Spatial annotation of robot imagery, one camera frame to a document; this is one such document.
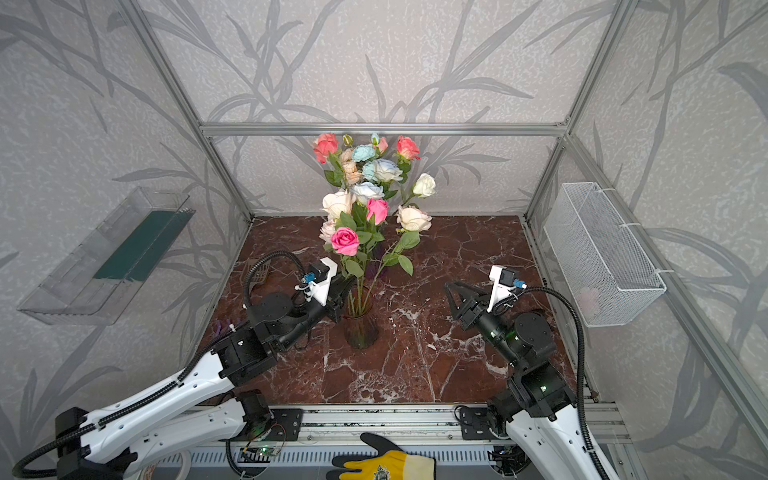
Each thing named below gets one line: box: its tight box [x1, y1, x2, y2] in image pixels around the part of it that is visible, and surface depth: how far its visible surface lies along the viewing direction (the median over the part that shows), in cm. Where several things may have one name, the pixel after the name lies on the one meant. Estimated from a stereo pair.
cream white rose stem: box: [392, 172, 436, 215], surface depth 72 cm
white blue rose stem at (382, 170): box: [362, 158, 403, 182], surface depth 78 cm
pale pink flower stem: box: [319, 217, 336, 244], surface depth 68 cm
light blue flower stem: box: [352, 144, 376, 162], surface depth 82 cm
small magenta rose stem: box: [331, 227, 364, 316], surface depth 54 cm
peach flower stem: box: [340, 148, 363, 192], surface depth 84 cm
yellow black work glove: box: [326, 433, 436, 480], surface depth 68 cm
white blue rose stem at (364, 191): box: [349, 181, 385, 206], surface depth 67 cm
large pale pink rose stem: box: [362, 205, 432, 312], surface depth 65 cm
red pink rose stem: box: [312, 132, 338, 164], surface depth 79 cm
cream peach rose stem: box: [320, 189, 357, 220], surface depth 64 cm
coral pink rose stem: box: [393, 135, 421, 184], surface depth 84 cm
